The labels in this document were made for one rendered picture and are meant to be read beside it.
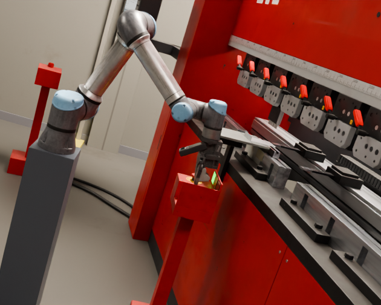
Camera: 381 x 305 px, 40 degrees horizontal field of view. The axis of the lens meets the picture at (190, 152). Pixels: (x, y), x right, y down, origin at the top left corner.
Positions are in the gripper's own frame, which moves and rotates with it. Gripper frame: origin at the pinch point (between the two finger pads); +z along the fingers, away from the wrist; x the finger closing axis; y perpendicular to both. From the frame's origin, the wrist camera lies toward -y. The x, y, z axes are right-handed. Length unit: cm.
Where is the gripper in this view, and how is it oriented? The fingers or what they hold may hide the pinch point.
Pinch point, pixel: (194, 183)
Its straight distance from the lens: 213.6
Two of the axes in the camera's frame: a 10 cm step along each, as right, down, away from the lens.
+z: -2.1, 9.4, 2.6
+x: -0.9, -2.8, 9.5
